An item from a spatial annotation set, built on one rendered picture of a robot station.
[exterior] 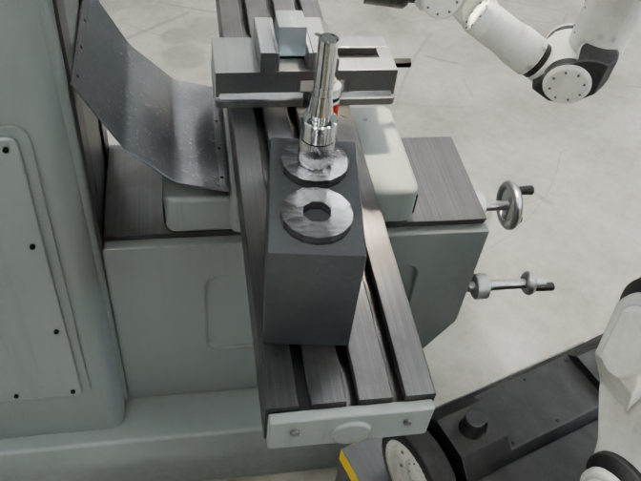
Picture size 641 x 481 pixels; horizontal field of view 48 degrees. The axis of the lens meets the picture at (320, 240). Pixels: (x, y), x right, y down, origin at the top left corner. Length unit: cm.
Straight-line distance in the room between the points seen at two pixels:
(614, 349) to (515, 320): 128
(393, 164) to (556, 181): 155
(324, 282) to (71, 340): 78
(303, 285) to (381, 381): 18
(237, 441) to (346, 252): 102
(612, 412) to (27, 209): 101
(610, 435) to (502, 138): 195
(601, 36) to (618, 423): 61
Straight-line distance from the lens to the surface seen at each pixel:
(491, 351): 229
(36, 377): 165
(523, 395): 149
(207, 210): 137
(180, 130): 141
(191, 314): 159
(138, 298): 154
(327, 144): 92
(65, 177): 126
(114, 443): 181
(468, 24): 128
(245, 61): 138
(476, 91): 331
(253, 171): 124
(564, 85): 128
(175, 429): 180
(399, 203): 143
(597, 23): 124
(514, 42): 127
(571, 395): 153
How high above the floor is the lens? 177
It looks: 46 degrees down
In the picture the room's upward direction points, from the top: 8 degrees clockwise
